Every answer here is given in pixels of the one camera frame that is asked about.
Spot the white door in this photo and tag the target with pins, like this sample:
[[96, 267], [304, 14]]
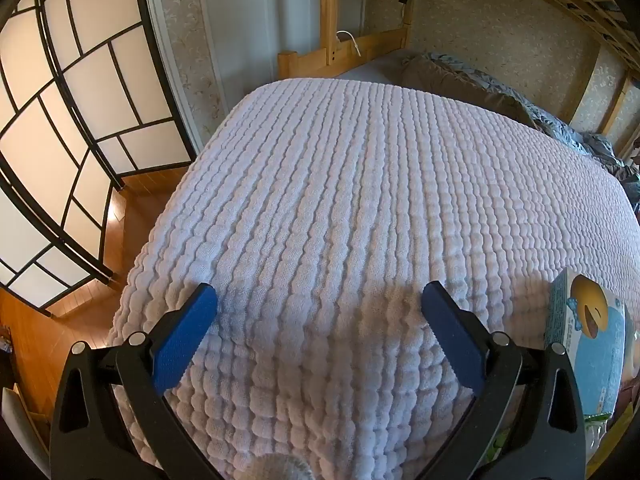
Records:
[[240, 20]]

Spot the blue grey duvet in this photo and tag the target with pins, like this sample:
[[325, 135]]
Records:
[[560, 130]]

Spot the brown pillow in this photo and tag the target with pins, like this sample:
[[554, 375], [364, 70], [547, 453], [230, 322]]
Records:
[[450, 80]]

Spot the grey fuzzy cloth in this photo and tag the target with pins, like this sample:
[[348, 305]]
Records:
[[277, 469]]

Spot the wooden bunk bed frame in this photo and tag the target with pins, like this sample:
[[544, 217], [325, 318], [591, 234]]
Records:
[[327, 10]]

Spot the white textured blanket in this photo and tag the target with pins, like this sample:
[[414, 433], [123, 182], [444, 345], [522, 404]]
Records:
[[350, 185]]

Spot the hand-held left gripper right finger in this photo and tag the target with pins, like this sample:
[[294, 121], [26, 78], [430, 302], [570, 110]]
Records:
[[452, 335]]

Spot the blue medicine box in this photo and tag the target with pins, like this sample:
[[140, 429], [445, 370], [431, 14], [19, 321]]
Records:
[[595, 360]]

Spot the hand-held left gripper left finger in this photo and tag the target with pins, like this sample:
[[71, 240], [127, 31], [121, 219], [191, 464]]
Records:
[[182, 340]]

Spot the black framed folding screen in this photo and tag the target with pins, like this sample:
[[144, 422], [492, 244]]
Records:
[[75, 110]]

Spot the grey bed mattress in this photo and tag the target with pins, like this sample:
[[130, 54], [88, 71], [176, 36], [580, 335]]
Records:
[[375, 67]]

